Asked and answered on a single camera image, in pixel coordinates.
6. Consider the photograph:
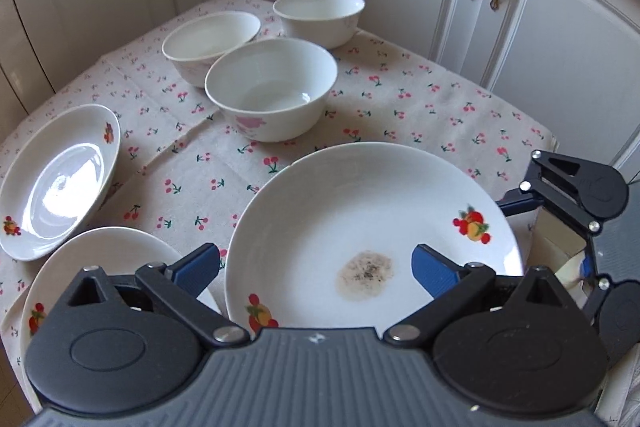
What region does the stained large white plate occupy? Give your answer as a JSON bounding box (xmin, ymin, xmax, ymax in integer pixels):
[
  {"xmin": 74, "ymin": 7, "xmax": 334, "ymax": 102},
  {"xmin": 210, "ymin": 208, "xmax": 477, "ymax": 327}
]
[{"xmin": 224, "ymin": 142, "xmax": 523, "ymax": 333}]

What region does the small deep white plate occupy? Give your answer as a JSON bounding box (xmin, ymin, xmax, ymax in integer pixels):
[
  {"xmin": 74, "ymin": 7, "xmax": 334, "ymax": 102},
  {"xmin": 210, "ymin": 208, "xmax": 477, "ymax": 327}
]
[{"xmin": 1, "ymin": 104, "xmax": 120, "ymax": 262}]

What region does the cherry print tablecloth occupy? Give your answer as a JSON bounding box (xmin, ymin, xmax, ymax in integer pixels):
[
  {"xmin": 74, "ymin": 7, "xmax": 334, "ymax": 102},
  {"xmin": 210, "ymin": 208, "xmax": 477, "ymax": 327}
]
[{"xmin": 0, "ymin": 0, "xmax": 559, "ymax": 413}]

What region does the pink flower white bowl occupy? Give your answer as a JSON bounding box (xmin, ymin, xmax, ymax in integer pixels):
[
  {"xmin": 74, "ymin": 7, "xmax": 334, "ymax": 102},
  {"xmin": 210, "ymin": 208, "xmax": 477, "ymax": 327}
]
[{"xmin": 204, "ymin": 38, "xmax": 337, "ymax": 143}]

